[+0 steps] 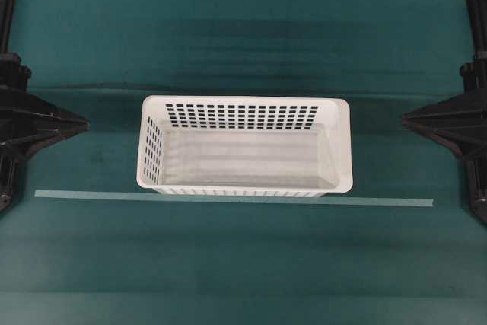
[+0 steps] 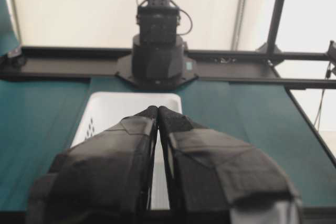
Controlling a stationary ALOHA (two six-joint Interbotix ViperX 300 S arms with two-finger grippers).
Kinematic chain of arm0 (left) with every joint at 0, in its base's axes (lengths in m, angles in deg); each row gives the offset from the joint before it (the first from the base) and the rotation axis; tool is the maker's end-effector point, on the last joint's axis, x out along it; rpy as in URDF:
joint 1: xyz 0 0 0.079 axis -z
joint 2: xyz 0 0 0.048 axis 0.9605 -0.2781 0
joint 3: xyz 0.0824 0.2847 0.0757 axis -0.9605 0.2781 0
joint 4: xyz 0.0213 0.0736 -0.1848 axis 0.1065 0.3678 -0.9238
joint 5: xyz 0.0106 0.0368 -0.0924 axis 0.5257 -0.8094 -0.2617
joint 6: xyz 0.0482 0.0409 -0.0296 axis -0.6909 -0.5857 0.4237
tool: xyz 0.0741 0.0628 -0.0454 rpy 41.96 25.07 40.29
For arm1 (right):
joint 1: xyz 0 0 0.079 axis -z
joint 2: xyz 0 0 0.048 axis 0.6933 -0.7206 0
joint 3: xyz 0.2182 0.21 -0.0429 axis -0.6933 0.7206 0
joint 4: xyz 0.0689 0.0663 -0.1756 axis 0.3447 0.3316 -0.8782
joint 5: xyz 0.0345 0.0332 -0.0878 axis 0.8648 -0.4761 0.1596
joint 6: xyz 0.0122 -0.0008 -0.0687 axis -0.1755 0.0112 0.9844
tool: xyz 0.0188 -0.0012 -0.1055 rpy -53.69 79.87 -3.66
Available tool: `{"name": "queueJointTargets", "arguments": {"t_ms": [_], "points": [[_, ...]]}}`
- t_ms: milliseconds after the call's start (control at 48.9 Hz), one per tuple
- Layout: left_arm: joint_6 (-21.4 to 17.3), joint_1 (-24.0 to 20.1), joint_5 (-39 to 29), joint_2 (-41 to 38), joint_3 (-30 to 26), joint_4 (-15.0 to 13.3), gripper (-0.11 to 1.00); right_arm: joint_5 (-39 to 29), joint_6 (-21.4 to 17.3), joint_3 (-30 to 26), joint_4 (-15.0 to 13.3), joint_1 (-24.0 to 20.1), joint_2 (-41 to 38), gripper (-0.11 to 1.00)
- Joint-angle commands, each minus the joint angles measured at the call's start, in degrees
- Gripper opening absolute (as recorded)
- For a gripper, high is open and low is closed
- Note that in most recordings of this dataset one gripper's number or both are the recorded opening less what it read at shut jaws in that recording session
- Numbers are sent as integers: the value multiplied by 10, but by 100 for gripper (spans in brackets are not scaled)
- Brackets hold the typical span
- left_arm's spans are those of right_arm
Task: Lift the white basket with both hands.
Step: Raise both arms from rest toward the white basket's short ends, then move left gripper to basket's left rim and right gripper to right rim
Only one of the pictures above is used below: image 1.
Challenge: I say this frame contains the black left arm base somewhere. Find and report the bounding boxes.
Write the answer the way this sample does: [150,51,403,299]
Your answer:
[0,155,18,213]

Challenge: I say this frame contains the light green tape strip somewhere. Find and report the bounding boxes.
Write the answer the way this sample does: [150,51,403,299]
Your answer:
[34,190,434,208]

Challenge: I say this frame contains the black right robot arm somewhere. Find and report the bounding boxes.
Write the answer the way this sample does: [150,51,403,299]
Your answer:
[402,59,486,174]

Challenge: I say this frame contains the black left frame rail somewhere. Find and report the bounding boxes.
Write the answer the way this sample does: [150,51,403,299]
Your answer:
[0,0,15,53]

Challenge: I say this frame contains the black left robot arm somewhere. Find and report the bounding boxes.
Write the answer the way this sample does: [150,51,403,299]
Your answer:
[1,53,89,170]

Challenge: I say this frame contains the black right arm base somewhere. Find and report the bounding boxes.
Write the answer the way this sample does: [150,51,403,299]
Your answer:
[467,158,486,225]

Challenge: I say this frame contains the white perforated plastic basket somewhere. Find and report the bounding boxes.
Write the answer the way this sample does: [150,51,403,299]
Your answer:
[136,95,353,198]

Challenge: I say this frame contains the black right frame rail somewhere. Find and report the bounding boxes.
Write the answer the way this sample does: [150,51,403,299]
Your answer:
[466,0,486,65]

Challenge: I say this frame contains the black frame rail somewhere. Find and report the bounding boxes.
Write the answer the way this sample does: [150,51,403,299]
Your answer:
[466,0,486,65]
[0,0,15,53]

